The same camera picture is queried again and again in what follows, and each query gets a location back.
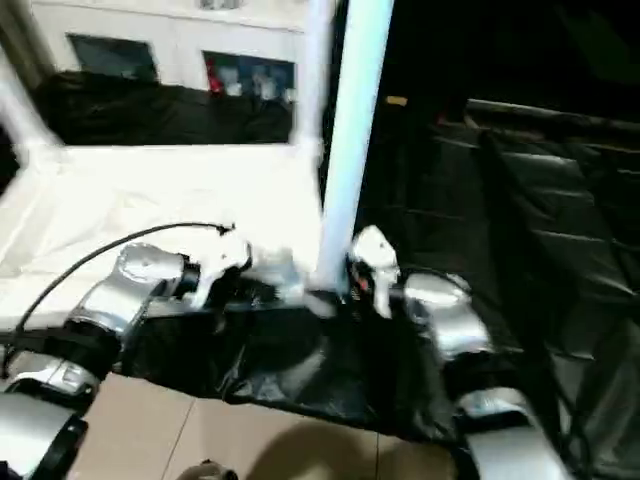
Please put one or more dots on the white plastic table leg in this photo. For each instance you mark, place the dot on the white plastic table leg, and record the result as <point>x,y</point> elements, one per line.
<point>355,120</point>
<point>22,110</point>
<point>315,70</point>

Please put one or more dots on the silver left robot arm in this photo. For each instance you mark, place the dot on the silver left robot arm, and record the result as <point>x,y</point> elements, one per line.
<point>100,310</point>

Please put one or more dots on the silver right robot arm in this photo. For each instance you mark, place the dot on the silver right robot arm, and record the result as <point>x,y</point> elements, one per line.
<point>470,350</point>

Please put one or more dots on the black robot left foot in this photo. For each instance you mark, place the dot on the black robot left foot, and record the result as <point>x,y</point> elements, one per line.
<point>207,471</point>

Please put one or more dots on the black plastic mat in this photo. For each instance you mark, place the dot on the black plastic mat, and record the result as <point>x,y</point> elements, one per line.
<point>540,260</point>

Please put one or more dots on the small tan label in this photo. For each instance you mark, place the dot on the small tan label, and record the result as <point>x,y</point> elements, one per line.
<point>396,101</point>

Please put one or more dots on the red bottle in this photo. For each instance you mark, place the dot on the red bottle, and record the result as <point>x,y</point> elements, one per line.
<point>212,78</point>

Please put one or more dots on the white cabinet with glass doors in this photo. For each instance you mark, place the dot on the white cabinet with glass doors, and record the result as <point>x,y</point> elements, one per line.
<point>170,40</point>

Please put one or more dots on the black backdrop cloth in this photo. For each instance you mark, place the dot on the black backdrop cloth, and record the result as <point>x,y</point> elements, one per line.
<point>520,45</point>

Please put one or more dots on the small grey patterned box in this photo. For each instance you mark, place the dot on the small grey patterned box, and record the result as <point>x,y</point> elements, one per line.
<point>220,3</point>

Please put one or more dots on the grey curtain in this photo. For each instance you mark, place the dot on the grey curtain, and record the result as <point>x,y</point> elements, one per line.
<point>15,25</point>

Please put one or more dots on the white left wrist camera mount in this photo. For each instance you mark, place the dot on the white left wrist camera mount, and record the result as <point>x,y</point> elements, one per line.
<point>222,258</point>

